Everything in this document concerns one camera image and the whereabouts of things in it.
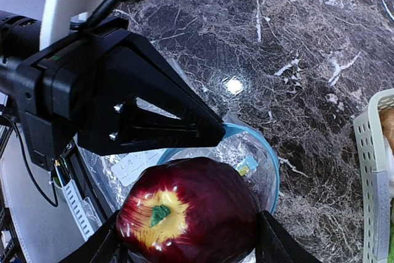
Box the light blue cable duct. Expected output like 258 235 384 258
62 179 94 241

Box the pale green perforated basket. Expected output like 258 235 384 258
353 89 393 262

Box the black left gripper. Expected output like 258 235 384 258
1 18 225 170

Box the clear zip bag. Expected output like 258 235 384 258
76 111 281 263

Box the dark red apple toy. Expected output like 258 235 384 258
116 157 260 262

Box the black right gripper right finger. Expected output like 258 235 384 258
255 211 320 263

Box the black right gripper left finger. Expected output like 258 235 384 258
59 210 121 263

